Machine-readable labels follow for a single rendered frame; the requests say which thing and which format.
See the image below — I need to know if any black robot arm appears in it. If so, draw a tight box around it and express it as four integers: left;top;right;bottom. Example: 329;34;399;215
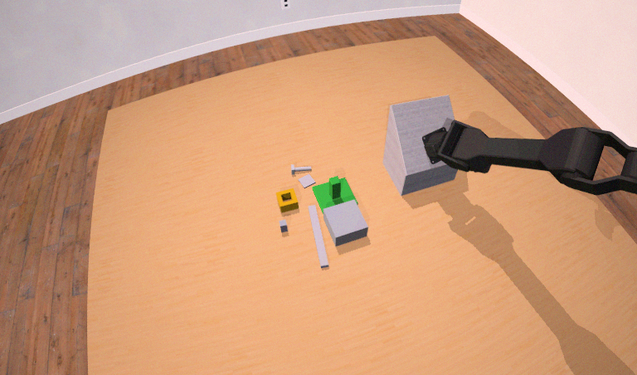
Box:
422;119;637;195

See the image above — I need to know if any orange square nut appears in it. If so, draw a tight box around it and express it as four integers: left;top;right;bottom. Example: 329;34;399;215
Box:
276;188;299;213

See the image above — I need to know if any long grey flat bar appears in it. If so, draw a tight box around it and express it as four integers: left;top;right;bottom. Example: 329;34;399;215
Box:
308;205;328;268

